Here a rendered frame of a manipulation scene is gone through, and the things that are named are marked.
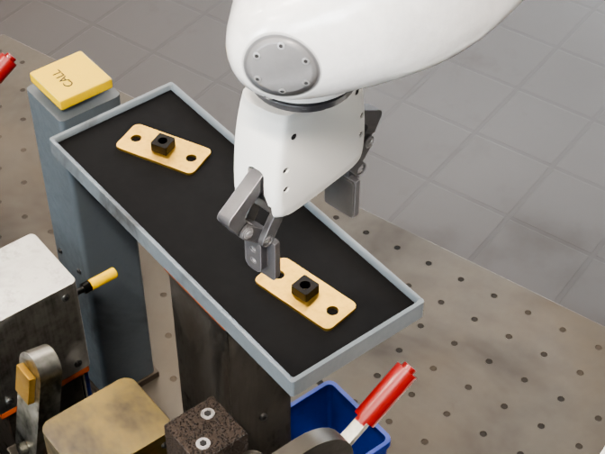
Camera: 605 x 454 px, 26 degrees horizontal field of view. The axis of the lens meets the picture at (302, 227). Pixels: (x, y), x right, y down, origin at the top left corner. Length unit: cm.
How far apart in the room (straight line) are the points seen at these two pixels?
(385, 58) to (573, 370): 94
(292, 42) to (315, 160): 19
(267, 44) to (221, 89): 238
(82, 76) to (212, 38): 201
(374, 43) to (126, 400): 47
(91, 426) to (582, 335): 78
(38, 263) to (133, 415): 18
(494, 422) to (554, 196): 138
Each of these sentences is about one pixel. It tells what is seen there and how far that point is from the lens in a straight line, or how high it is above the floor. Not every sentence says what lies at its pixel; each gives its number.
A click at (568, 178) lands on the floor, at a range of 297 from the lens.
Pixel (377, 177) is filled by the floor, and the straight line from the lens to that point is 292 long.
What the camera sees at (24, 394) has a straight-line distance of 115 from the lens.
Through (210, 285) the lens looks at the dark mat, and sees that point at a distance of 109.
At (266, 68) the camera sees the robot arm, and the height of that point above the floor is 148.
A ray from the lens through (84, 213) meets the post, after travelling 138.
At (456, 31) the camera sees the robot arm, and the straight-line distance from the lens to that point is 78.
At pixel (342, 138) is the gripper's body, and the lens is 96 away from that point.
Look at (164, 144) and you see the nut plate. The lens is 121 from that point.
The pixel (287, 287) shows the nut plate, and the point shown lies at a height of 116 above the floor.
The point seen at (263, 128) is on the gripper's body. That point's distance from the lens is 91.
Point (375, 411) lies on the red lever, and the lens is 104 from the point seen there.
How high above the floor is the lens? 196
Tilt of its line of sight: 44 degrees down
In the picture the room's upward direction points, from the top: straight up
